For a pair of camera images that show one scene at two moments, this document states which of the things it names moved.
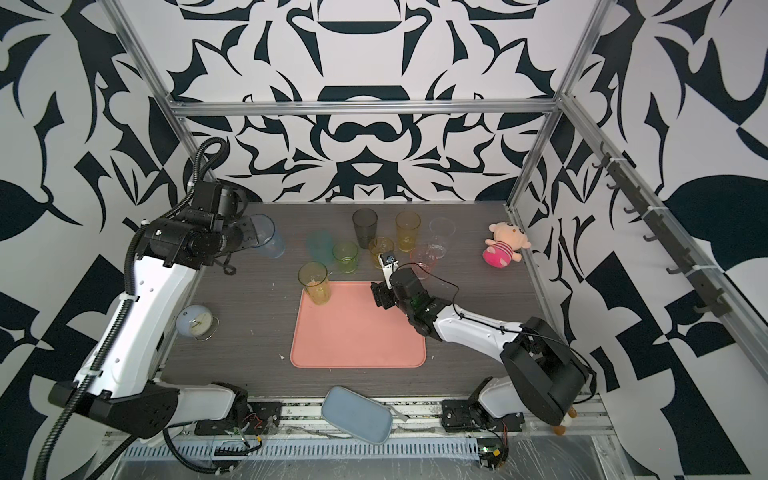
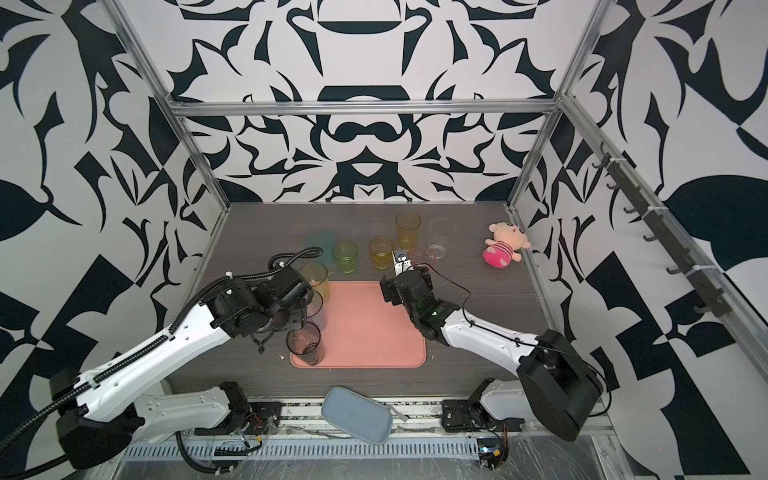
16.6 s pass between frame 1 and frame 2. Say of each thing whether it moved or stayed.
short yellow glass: stayed
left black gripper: moved
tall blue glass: moved
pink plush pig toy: stayed
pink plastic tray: stayed
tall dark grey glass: moved
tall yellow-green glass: stayed
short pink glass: stayed
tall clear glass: stayed
